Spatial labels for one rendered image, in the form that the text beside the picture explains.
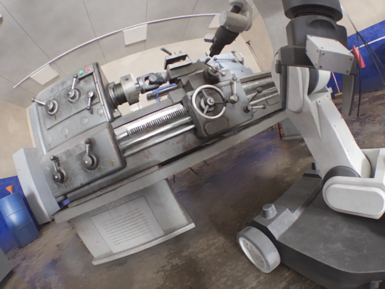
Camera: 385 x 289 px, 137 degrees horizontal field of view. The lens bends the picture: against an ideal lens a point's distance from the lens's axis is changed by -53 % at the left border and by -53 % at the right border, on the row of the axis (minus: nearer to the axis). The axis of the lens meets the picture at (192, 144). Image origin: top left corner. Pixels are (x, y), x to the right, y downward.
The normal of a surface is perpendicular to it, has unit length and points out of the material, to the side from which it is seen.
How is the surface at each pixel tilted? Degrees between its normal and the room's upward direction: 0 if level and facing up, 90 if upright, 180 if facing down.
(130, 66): 90
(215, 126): 90
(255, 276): 0
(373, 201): 90
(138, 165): 90
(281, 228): 45
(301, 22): 101
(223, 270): 0
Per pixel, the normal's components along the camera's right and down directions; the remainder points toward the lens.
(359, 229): -0.39, -0.92
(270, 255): 0.11, -0.39
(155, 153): 0.26, -0.03
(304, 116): -0.65, 0.74
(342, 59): -0.25, 0.82
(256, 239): -0.25, -0.84
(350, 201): -0.87, 0.39
